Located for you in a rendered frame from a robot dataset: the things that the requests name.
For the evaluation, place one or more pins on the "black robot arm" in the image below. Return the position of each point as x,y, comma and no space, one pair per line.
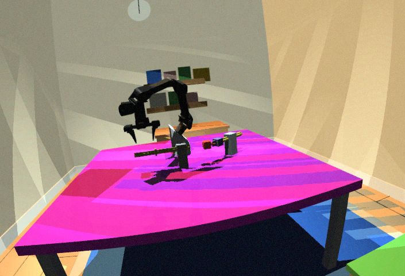
143,93

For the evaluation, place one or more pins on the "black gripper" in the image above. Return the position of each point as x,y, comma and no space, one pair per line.
130,128

